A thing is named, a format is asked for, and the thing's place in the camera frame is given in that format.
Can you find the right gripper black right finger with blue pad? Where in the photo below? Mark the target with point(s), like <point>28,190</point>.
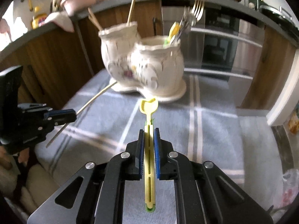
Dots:
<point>203,192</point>

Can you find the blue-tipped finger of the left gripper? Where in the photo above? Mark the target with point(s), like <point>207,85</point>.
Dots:
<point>60,117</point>

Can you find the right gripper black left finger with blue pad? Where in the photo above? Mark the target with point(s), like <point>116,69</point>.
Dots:
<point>95,193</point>

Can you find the wooden chopstick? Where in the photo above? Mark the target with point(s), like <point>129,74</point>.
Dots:
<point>130,12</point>
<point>93,19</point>
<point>81,110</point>

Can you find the yellow plastic utensil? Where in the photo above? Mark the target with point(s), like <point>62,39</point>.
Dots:
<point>148,107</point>
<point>172,32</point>

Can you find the gold fork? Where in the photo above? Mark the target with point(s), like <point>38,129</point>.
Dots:
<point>199,5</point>

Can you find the silver spork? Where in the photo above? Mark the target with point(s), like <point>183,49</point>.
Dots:
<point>188,20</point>

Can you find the person's hand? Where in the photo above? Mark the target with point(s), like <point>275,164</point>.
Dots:
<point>7,159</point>

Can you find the grey plaid cloth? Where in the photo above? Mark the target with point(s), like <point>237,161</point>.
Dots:
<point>202,125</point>

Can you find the white plastic bag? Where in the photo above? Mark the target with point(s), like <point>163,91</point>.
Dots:
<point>287,189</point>

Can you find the pink white towel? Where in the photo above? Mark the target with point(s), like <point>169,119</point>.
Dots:
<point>62,20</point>

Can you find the yellow oil bottle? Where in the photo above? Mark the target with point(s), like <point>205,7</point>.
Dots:
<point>38,20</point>

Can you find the white ceramic double utensil holder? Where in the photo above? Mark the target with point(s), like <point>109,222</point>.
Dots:
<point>147,65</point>

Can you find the stainless steel oven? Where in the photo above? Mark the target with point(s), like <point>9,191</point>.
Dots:
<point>223,46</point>

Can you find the black electric griddle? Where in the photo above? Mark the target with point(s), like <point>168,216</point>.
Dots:
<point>284,21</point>

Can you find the green kettle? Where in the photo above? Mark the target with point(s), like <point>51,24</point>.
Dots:
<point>255,4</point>

